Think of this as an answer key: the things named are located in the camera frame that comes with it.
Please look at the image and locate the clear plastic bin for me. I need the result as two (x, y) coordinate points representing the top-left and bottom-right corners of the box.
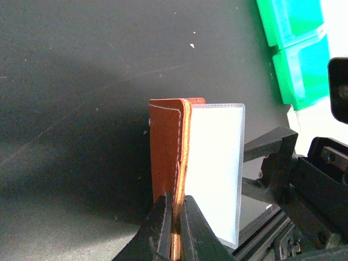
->
(287, 0), (347, 156)

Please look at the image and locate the green plastic bin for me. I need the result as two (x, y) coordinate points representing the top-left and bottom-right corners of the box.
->
(272, 33), (331, 111)
(256, 0), (324, 49)

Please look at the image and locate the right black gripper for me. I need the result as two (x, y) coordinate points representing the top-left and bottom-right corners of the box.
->
(241, 127), (347, 250)

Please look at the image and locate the brown leather card holder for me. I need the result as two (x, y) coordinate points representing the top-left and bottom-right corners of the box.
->
(149, 98), (245, 260)

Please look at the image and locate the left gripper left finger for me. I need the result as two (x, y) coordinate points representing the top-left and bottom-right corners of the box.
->
(114, 192), (172, 261)

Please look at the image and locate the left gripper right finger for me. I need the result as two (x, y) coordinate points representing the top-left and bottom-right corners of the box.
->
(180, 196), (235, 261)

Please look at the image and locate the green plastic bin far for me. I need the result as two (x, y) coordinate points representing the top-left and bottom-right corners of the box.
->
(256, 0), (324, 49)

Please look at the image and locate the green plastic bin middle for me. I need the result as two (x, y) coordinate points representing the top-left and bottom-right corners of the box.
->
(272, 33), (331, 111)

